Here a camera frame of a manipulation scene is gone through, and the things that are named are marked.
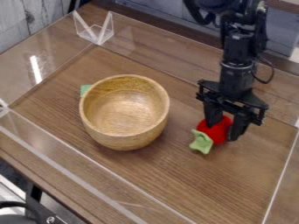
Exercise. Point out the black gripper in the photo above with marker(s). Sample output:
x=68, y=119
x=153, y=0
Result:
x=232, y=95

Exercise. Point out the red plush strawberry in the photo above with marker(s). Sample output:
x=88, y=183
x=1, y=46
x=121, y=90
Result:
x=210, y=136

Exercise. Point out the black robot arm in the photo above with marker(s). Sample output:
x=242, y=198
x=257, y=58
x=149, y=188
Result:
x=242, y=22

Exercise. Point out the small green object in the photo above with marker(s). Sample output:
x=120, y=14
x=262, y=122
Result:
x=85, y=89

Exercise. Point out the wooden bowl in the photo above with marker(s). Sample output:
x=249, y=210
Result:
x=125, y=111

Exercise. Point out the blue-grey sofa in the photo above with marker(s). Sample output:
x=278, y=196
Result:
x=282, y=23

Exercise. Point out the clear acrylic corner bracket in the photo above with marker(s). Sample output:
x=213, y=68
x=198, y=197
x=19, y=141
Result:
x=98, y=34

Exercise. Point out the black table leg bracket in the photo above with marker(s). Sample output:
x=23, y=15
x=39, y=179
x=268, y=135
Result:
x=43, y=215

